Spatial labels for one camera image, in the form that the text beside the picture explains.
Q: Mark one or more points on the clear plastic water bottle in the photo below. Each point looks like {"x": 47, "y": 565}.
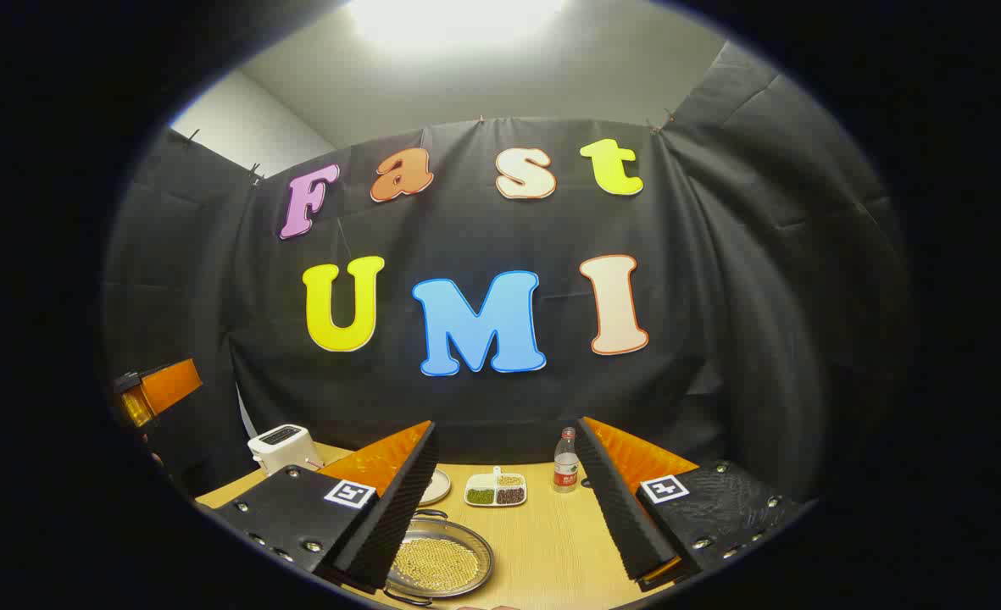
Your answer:
{"x": 565, "y": 470}

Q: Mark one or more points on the pile of soybeans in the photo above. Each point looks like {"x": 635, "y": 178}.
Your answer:
{"x": 436, "y": 566}

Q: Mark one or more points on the ceiling light panel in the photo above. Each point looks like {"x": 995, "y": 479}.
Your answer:
{"x": 453, "y": 17}

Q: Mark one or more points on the round white plate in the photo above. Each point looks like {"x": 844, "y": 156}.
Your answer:
{"x": 437, "y": 487}

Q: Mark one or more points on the black backdrop cloth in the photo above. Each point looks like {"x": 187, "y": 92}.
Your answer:
{"x": 483, "y": 229}

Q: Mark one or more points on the pile of green beans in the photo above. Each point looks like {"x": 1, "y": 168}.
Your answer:
{"x": 481, "y": 496}

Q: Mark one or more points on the pile of dark red beans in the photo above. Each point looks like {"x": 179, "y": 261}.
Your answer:
{"x": 510, "y": 496}

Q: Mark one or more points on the stainless steel pot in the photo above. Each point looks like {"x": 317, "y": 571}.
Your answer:
{"x": 475, "y": 551}

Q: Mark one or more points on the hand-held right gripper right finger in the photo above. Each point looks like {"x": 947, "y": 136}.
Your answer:
{"x": 623, "y": 508}

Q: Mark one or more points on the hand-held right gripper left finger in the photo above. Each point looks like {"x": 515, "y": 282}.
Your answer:
{"x": 398, "y": 500}

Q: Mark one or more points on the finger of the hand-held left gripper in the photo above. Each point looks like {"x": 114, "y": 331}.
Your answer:
{"x": 169, "y": 385}

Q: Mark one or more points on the white toaster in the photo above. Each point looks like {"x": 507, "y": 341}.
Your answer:
{"x": 284, "y": 449}

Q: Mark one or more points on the white divided dish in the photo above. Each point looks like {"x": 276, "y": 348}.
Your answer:
{"x": 495, "y": 491}

